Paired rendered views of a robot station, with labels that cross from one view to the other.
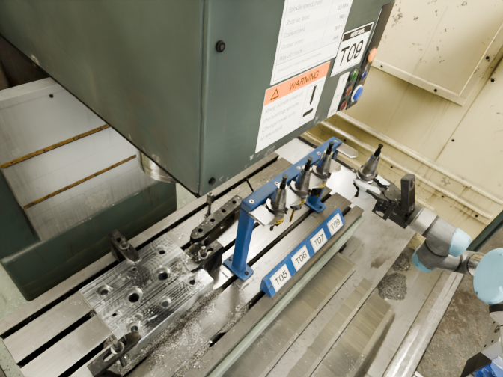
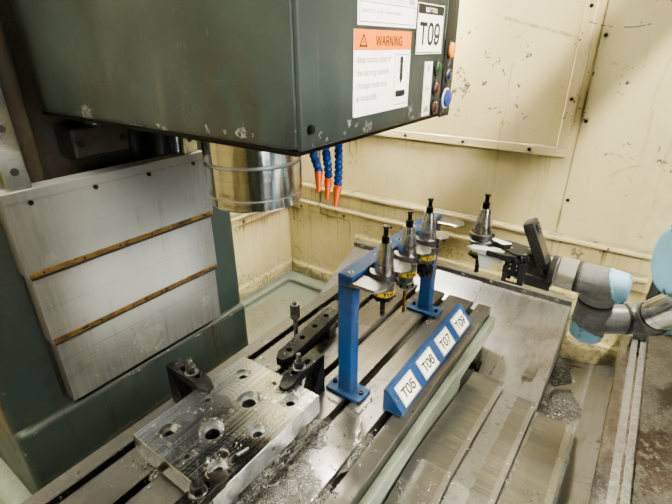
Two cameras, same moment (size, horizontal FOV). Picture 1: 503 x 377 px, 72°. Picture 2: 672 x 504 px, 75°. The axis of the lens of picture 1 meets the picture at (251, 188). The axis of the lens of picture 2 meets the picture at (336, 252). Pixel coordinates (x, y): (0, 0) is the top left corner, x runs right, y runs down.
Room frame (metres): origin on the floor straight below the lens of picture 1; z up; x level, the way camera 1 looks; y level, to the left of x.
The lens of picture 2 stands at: (-0.18, 0.03, 1.66)
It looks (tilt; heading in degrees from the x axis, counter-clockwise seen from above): 25 degrees down; 0
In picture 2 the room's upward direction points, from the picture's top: straight up
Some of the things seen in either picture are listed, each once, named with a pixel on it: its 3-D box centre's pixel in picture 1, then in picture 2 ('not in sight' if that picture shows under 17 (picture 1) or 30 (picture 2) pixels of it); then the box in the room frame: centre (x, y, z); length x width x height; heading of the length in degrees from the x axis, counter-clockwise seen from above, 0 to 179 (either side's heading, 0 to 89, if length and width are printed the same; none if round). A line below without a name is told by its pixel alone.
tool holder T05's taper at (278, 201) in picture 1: (280, 194); (385, 255); (0.66, -0.08, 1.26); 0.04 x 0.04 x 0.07
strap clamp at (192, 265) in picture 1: (204, 259); (301, 378); (0.60, 0.11, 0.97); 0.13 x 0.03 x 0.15; 145
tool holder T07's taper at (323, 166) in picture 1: (325, 161); (428, 224); (0.84, -0.21, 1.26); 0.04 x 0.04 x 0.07
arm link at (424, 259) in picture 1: (434, 255); (597, 318); (0.70, -0.60, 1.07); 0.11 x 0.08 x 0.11; 87
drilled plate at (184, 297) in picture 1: (149, 289); (232, 422); (0.48, 0.24, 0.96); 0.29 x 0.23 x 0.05; 145
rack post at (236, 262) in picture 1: (242, 241); (348, 340); (0.64, 0.00, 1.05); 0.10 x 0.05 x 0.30; 55
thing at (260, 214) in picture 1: (264, 216); (370, 285); (0.61, -0.05, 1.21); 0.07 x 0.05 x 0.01; 55
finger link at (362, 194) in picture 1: (364, 192); (484, 258); (0.82, -0.35, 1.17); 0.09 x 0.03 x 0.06; 68
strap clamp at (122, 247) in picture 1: (124, 250); (192, 384); (0.58, 0.35, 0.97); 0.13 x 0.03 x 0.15; 55
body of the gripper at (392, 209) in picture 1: (397, 206); (529, 266); (0.79, -0.46, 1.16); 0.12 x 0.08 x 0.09; 55
